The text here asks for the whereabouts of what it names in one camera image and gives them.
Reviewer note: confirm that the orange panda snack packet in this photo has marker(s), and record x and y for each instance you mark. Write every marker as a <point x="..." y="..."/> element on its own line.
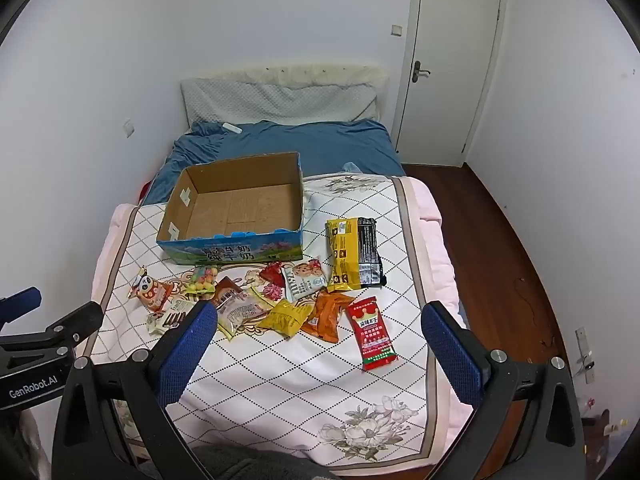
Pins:
<point x="149" y="293"/>

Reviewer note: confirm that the clear plastic wrapper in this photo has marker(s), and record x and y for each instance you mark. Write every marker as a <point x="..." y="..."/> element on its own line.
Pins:
<point x="350" y="166"/>

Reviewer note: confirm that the cardboard box blue print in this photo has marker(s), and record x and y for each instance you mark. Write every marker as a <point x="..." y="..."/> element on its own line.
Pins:
<point x="235" y="210"/>

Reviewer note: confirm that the white wall socket with plug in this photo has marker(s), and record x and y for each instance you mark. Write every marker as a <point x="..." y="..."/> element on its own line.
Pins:
<point x="583" y="355"/>

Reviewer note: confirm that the white door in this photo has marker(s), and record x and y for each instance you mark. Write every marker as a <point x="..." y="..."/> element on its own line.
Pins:
<point x="450" y="60"/>

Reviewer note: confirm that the white dotted pillow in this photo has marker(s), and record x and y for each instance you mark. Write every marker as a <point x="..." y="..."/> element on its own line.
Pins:
<point x="280" y="100"/>

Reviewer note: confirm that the white packet with dark sticks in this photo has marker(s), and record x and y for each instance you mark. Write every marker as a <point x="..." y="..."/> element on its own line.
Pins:
<point x="167" y="317"/>

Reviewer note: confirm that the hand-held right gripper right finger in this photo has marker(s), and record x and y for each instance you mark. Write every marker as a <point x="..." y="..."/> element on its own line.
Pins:
<point x="450" y="355"/>

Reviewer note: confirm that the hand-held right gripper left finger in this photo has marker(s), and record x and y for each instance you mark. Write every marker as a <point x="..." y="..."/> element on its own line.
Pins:
<point x="192" y="345"/>

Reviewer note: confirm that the grey cookie packet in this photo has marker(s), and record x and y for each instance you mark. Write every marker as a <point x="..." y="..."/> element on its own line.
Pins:
<point x="303" y="281"/>

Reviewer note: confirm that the long red snack packet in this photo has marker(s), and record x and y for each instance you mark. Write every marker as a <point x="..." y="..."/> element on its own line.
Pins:
<point x="372" y="332"/>

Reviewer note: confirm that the blue bed sheet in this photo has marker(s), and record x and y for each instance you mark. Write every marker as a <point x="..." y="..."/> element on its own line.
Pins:
<point x="325" y="145"/>

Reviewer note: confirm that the beige snack packet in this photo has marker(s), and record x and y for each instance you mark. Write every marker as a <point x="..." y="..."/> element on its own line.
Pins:
<point x="242" y="312"/>

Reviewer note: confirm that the person's left forearm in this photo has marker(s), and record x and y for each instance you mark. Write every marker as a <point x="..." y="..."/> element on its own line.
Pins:
<point x="22" y="442"/>

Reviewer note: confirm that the small red snack packet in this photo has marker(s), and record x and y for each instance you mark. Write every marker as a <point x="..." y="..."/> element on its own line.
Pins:
<point x="272" y="272"/>

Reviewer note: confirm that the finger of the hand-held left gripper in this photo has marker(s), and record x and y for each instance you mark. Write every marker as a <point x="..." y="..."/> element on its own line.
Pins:
<point x="80" y="322"/>
<point x="22" y="302"/>

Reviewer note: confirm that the large yellow and black packet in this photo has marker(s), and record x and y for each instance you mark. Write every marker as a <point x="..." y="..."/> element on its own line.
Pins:
<point x="352" y="255"/>

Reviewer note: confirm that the white light switch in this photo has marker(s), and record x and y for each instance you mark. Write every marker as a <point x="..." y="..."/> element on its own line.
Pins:
<point x="396" y="30"/>

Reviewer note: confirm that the white diamond pattern quilt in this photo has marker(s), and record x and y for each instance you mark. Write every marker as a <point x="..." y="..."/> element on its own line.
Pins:
<point x="280" y="375"/>

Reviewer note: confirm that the white fluffy headboard cushion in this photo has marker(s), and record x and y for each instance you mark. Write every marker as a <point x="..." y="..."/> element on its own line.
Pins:
<point x="300" y="72"/>

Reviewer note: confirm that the white remote control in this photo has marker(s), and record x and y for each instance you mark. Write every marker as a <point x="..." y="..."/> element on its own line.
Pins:
<point x="232" y="129"/>

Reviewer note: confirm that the clear bag of colourful candies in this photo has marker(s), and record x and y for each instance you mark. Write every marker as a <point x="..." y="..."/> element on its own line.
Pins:
<point x="202" y="280"/>

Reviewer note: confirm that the red cloth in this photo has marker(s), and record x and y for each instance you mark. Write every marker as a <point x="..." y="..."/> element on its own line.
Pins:
<point x="145" y="190"/>

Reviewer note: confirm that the yellow snack packet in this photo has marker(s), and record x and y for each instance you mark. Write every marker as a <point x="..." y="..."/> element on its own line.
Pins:
<point x="285" y="317"/>

